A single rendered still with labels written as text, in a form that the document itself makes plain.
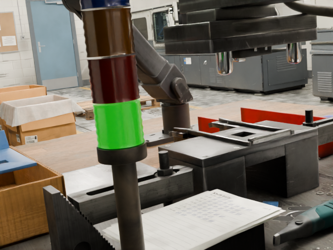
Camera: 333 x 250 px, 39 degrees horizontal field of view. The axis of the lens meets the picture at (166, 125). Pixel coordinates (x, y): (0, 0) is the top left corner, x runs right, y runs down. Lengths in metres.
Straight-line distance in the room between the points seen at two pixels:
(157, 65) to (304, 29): 0.42
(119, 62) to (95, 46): 0.02
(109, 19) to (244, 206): 0.25
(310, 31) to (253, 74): 7.04
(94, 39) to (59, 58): 11.44
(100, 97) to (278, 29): 0.32
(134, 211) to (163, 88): 0.63
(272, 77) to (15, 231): 7.17
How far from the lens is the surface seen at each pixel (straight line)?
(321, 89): 6.68
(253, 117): 1.01
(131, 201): 0.38
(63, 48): 11.82
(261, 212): 0.49
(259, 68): 7.56
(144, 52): 0.98
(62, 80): 11.81
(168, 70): 1.01
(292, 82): 7.98
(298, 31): 0.65
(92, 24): 0.36
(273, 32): 0.62
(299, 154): 0.67
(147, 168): 0.77
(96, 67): 0.36
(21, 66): 11.59
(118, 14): 0.36
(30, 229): 0.62
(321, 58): 6.64
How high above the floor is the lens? 1.13
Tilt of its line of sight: 11 degrees down
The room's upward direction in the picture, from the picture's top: 5 degrees counter-clockwise
